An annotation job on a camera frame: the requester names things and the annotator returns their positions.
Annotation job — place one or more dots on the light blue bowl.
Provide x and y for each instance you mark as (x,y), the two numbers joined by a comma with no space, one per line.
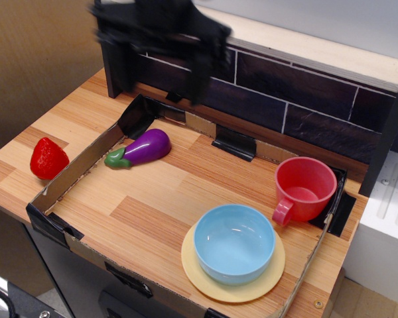
(234,243)

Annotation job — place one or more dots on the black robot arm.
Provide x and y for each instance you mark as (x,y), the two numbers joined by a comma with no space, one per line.
(175,29)

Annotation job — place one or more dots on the yellow plate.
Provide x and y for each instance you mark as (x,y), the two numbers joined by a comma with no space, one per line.
(231,294)

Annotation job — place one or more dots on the purple toy eggplant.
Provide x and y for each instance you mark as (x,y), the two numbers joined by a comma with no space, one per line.
(150,146)

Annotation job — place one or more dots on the cardboard tray border with tape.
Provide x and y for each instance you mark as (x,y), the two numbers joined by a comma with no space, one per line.
(124,227)

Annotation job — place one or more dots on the red plastic cup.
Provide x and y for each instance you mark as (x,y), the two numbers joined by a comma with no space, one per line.
(304,186)

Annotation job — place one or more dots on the red toy strawberry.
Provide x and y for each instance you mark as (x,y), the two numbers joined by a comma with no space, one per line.
(48,159)

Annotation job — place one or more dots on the wooden shelf with dark posts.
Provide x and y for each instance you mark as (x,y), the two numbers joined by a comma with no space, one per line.
(301,93)

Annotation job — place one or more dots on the white side unit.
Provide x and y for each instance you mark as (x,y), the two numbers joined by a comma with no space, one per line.
(372,259)

